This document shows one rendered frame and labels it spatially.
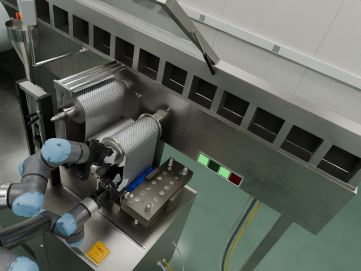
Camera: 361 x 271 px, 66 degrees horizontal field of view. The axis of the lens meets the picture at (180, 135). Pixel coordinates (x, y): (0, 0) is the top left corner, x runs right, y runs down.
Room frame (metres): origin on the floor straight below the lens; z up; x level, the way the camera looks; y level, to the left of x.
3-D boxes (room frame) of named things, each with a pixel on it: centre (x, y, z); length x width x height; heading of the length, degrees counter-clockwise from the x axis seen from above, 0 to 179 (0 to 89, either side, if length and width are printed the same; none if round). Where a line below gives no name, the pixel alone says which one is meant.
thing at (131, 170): (0.93, 0.16, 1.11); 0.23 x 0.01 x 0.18; 156
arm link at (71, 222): (0.57, 0.32, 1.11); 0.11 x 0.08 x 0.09; 156
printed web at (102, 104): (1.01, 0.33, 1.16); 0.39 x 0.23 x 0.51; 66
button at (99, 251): (0.57, 0.21, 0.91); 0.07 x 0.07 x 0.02; 66
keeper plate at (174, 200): (0.90, -0.06, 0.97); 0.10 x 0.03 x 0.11; 156
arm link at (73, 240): (0.58, 0.34, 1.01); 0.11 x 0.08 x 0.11; 82
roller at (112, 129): (1.01, 0.32, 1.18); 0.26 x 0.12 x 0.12; 156
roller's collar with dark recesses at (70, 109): (0.93, 0.50, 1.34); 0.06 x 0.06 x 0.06; 66
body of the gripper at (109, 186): (0.72, 0.25, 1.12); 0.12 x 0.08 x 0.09; 156
